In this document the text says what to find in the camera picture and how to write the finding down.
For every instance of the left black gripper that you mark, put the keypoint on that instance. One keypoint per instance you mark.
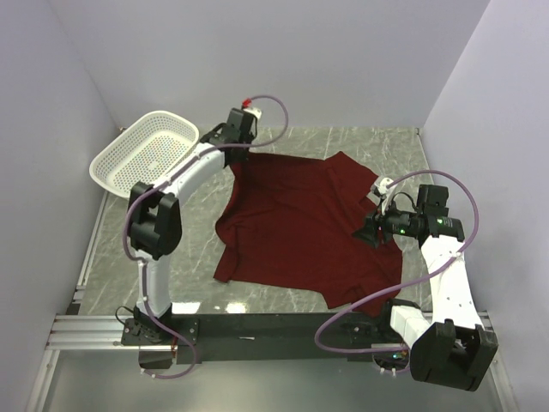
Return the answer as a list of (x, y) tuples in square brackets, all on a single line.
[(244, 158)]

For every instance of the white perforated plastic basket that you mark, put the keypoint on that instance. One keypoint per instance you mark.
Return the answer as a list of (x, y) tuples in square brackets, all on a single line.
[(144, 152)]

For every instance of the dark red t shirt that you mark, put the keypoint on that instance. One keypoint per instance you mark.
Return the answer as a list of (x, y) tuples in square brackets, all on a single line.
[(289, 223)]

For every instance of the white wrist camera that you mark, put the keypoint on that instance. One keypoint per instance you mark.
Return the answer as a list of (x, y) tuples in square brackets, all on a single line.
[(247, 106), (381, 189)]

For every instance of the aluminium extrusion rail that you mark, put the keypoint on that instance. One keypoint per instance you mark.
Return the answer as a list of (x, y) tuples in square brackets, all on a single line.
[(86, 335)]

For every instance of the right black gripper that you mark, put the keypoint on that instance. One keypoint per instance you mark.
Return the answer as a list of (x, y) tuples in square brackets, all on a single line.
[(368, 233)]

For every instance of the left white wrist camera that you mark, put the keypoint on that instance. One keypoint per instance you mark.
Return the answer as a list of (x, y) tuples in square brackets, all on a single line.
[(247, 106)]

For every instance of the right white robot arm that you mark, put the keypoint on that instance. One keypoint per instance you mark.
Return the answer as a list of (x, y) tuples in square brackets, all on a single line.
[(452, 348)]

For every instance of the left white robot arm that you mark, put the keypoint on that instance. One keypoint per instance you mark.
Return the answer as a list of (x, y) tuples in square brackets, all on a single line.
[(154, 225)]

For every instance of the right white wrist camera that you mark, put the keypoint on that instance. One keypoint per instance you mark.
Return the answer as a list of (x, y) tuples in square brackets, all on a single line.
[(381, 189)]

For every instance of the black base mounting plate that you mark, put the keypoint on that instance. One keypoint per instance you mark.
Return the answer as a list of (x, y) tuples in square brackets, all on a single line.
[(183, 355)]

